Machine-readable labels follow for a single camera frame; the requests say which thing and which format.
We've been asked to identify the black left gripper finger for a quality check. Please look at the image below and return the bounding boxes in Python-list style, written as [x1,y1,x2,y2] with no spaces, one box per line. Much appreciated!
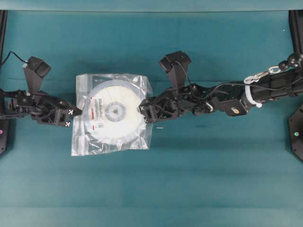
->
[56,100,82,118]
[53,110,71,128]

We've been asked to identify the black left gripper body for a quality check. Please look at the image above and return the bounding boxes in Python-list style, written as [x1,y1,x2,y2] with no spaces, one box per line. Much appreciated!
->
[9,90,62,125]

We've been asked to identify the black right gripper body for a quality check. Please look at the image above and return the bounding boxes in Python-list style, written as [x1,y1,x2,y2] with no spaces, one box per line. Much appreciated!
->
[151,84,214,120]

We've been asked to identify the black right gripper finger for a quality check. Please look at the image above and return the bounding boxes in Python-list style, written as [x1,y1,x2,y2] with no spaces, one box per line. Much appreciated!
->
[138,98,158,114]
[144,107,163,123]

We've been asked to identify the white component reel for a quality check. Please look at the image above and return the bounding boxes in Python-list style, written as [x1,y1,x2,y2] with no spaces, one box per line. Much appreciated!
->
[82,80,146,145]

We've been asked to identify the clear plastic zip bag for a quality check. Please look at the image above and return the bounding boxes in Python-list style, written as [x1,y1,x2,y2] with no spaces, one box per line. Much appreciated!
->
[71,74,152,156]

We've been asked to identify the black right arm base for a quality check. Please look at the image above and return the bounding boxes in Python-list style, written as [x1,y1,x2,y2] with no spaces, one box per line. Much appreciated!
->
[288,105,303,161]

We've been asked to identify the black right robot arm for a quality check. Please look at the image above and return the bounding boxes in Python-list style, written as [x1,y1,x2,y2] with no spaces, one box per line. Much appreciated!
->
[138,69,303,123]

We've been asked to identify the silver carabiner clip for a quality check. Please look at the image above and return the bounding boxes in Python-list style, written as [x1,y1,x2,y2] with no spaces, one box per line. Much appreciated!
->
[243,66,281,84]

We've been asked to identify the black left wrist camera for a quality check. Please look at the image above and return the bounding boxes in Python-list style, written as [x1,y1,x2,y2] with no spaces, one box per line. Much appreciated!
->
[23,56,52,93]

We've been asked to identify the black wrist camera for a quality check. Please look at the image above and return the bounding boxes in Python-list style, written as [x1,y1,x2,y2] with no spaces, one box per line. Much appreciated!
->
[23,56,52,93]
[159,51,191,89]

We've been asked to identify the black right camera cable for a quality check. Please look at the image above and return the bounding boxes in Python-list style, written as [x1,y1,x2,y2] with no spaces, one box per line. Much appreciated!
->
[175,61,294,100]

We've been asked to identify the black camera cable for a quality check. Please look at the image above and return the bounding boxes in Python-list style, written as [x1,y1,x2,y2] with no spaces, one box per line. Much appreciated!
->
[0,51,29,67]
[175,61,294,100]

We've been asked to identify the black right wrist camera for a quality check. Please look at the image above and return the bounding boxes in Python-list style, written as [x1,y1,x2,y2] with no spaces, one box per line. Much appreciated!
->
[159,51,191,89]

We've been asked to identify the white cable tie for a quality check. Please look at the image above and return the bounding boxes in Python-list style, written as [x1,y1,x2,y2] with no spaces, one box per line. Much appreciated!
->
[245,86,262,108]

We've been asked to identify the black left camera cable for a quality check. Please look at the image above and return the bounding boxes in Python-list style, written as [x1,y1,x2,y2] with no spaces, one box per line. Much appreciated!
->
[0,51,29,67]

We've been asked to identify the black left frame post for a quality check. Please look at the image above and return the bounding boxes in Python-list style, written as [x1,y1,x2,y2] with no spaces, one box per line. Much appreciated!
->
[0,10,8,62]

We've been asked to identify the black frame post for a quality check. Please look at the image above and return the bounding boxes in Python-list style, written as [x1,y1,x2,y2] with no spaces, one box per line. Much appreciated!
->
[289,9,303,54]
[0,10,8,62]

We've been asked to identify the black knotted tether rope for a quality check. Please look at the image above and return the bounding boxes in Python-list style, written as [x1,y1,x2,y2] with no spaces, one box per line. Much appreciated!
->
[277,52,303,70]

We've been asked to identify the black right frame post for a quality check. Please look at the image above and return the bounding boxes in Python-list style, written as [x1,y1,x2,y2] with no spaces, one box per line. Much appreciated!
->
[289,9,303,54]

